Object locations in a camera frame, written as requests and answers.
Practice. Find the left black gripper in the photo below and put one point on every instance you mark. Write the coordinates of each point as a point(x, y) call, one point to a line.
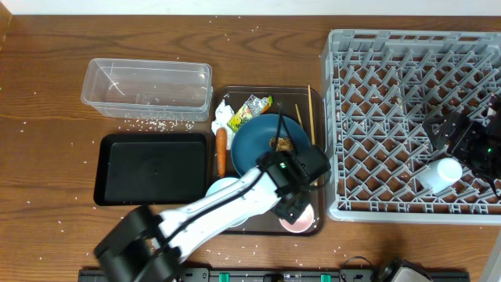
point(292, 211)

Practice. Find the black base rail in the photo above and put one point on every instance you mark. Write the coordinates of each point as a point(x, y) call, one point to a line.
point(355, 268)

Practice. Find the crumpled white tissue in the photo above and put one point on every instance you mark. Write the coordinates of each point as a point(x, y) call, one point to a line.
point(222, 116)

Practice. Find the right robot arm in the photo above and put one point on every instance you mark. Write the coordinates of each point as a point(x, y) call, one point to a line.
point(471, 143)

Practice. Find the clear plastic bin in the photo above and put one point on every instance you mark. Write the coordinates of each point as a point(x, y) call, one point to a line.
point(148, 89)

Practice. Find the light blue rice bowl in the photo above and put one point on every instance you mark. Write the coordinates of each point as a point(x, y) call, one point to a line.
point(220, 184)

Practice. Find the grey dishwasher rack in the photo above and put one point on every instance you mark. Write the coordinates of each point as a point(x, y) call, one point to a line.
point(378, 87)

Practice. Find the dark blue plate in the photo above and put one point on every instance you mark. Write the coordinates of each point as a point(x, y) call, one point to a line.
point(252, 140)

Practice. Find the yellow green snack wrapper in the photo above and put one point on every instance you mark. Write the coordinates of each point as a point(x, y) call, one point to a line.
point(252, 108)

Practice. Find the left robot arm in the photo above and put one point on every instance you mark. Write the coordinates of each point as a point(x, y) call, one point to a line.
point(148, 247)

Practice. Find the pink cup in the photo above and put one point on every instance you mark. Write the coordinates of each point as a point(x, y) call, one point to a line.
point(303, 223)

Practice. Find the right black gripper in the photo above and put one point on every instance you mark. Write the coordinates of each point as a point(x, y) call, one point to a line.
point(451, 133)

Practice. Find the orange carrot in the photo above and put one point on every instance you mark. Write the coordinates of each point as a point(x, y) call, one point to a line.
point(221, 143)

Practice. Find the black plastic tray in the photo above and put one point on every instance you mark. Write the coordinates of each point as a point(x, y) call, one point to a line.
point(137, 169)

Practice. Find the light blue cup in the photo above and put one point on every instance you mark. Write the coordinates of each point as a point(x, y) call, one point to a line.
point(440, 174)

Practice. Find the brown food scrap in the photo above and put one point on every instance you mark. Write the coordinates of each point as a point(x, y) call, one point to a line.
point(281, 144)

